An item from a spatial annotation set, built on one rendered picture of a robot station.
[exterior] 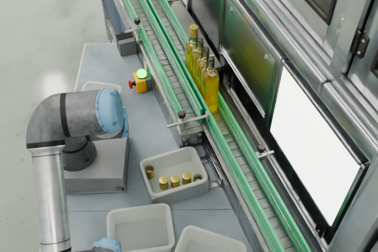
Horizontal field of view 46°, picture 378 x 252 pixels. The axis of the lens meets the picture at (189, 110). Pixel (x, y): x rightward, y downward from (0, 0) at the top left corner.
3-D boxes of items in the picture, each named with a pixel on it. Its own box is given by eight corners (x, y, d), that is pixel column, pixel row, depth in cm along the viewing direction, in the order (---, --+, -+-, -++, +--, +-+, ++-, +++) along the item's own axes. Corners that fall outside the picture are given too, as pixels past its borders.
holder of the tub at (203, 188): (221, 188, 173) (223, 176, 167) (153, 210, 166) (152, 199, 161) (205, 154, 184) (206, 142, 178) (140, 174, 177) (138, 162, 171)
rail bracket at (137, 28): (143, 44, 211) (140, 21, 201) (127, 48, 209) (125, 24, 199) (140, 39, 213) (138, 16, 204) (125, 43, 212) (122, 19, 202)
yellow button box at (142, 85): (152, 90, 208) (151, 79, 203) (136, 94, 206) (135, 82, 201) (148, 80, 213) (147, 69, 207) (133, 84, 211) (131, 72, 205)
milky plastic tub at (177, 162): (208, 192, 171) (210, 179, 165) (152, 210, 166) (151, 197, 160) (193, 157, 182) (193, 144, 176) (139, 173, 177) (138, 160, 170)
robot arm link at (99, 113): (86, 109, 166) (58, 89, 112) (127, 106, 167) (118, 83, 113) (89, 142, 165) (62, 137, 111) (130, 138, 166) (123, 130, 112)
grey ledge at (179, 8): (220, 81, 207) (222, 63, 199) (203, 86, 205) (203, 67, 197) (158, -24, 267) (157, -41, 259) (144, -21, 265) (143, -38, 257)
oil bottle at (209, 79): (217, 110, 182) (220, 71, 167) (204, 113, 181) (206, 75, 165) (212, 100, 186) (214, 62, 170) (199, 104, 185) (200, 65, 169)
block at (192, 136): (204, 142, 180) (205, 131, 174) (182, 148, 177) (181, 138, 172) (201, 135, 182) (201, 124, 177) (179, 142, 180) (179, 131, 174)
